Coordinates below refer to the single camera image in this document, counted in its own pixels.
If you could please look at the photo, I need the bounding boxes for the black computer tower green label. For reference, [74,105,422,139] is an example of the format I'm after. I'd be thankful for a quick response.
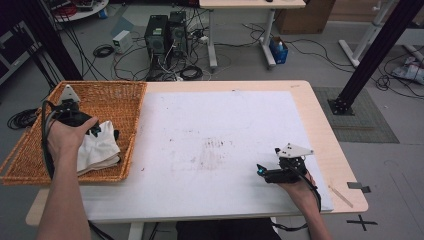
[144,14,170,72]

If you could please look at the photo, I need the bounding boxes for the wooden desk with white legs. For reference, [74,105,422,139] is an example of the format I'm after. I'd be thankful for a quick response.
[198,0,307,70]

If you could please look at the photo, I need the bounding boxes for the person's dark trousers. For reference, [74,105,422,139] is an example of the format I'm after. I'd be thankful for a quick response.
[175,218,283,240]

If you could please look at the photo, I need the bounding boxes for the white table leg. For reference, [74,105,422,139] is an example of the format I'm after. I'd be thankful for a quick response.
[128,222,145,240]

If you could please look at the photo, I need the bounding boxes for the hand-held gripper black cable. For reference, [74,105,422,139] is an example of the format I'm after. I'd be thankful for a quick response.
[40,99,115,240]
[271,164,324,233]

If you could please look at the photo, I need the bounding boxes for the round white table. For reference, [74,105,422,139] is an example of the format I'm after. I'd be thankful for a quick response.
[42,0,110,23]

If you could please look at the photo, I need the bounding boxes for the thick black cable coil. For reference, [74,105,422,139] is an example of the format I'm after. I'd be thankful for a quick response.
[179,65,204,81]

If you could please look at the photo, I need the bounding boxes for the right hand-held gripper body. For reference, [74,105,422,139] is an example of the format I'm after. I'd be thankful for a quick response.
[264,143,315,185]

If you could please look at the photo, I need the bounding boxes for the grey shelf unit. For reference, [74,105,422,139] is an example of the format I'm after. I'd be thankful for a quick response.
[0,21,42,85]

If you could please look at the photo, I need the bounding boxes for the brown cardboard box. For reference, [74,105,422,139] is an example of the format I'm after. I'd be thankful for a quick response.
[274,0,337,35]

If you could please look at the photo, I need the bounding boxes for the white garment with black trim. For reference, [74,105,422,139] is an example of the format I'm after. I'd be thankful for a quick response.
[76,119,122,177]

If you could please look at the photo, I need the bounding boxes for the grey tape piece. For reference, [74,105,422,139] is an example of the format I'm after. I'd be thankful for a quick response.
[346,181,372,194]

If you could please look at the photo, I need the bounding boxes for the white metal stand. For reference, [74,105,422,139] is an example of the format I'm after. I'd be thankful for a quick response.
[338,0,392,68]

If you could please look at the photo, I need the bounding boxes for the grey floor mat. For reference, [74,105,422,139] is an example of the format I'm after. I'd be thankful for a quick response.
[312,86,400,145]

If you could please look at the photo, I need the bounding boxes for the black metal post with base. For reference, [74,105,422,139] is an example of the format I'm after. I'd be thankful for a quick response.
[327,0,424,116]

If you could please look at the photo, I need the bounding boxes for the person's left hand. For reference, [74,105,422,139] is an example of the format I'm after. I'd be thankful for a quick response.
[47,116,100,168]

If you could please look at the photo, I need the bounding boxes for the crumpled plastic bag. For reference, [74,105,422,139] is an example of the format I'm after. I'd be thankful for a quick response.
[391,56,424,86]

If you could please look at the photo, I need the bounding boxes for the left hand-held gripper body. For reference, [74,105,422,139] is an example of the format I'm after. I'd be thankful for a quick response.
[49,84,99,128]

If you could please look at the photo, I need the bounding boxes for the large black cable coil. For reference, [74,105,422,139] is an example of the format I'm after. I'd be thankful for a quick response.
[6,107,40,131]

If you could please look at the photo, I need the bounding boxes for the white table mat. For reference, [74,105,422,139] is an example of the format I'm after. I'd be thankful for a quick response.
[79,90,335,223]

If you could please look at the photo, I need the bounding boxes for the small white device box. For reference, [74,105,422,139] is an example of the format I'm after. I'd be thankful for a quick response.
[111,30,134,55]

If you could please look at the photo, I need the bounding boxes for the small black cable coil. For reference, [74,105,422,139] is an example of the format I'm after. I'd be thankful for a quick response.
[92,44,115,59]

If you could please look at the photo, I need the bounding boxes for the blue box with bottle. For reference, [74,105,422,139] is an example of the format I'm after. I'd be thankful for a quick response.
[268,36,290,65]

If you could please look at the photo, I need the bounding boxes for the thin wooden stick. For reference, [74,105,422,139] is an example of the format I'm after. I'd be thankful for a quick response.
[328,184,354,209]

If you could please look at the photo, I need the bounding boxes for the left hand-held gripper black cable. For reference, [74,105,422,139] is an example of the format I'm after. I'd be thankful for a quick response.
[40,99,115,240]

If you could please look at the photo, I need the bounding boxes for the orange wicker basket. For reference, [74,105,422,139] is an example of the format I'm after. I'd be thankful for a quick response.
[0,80,148,186]

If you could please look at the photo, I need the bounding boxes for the person's right hand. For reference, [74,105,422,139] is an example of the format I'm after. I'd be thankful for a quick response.
[277,170,320,215]

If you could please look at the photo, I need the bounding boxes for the right hand-held gripper black cable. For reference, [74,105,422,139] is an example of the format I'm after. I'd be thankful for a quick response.
[271,164,324,233]

